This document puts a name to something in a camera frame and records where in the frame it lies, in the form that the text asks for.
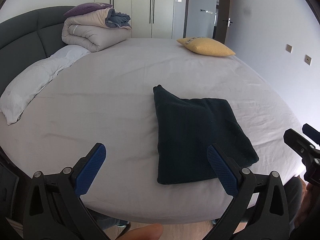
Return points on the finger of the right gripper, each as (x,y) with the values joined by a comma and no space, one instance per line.
(311,133)
(299,144)

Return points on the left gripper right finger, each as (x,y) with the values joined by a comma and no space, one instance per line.
(270,219)

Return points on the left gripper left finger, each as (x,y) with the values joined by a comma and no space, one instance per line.
(54,209)

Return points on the dark green knit sweater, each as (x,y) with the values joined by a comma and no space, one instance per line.
(187,127)

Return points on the right forearm dark sleeve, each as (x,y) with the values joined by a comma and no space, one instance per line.
(294,191)

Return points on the person's right hand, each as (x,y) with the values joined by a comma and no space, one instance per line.
(311,195)

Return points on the person's left hand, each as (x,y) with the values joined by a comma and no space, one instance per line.
(150,232)

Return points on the white pillow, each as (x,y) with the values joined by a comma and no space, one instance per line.
(30,82)

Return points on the yellow pillow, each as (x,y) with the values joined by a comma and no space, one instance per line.
(205,46)

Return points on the brown wooden door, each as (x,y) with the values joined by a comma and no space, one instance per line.
(207,18)

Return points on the dark grey padded headboard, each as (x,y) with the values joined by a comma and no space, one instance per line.
(28,38)

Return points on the folded beige duvet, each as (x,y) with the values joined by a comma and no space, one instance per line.
(89,31)

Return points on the grey blue folded blanket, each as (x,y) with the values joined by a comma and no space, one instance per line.
(117,20)

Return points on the purple cushion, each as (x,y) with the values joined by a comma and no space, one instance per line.
(86,8)

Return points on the cream wardrobe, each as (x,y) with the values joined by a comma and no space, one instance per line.
(149,18)

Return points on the lower wall socket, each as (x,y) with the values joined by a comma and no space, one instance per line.
(307,59)

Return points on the wall socket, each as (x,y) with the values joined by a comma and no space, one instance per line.
(307,59)
(289,48)

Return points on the upper wall socket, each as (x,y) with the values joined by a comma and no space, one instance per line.
(289,48)

